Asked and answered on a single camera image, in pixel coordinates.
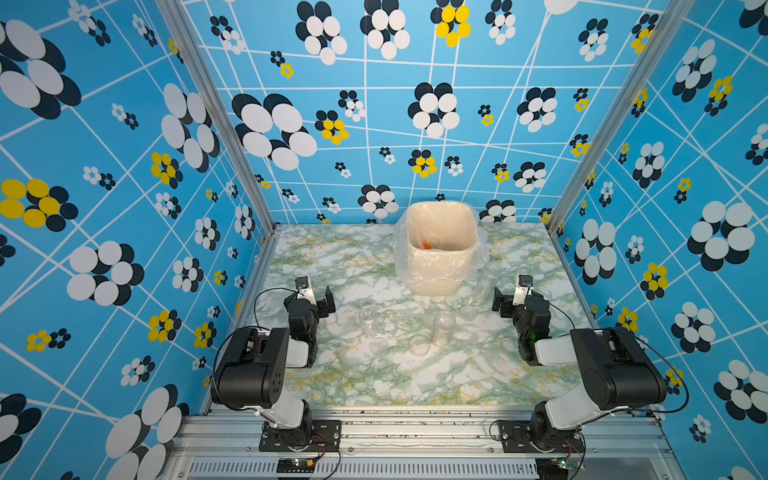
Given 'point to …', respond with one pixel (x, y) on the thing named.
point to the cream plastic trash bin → (442, 238)
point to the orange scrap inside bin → (427, 245)
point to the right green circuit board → (553, 469)
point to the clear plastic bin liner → (400, 247)
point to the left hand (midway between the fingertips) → (316, 287)
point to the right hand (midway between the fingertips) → (518, 288)
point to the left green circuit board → (295, 465)
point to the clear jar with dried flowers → (442, 333)
